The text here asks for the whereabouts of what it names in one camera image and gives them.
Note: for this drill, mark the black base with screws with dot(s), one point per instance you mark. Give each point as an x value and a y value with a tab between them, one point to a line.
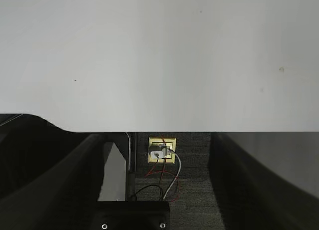
138	215

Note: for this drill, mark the brass floor power socket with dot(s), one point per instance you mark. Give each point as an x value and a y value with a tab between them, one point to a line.
161	149

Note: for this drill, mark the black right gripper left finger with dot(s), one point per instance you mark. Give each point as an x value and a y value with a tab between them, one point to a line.
63	198

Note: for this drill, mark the black table leg frame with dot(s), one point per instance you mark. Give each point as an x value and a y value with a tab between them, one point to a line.
30	145

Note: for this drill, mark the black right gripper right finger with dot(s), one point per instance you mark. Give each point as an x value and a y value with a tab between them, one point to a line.
252	197

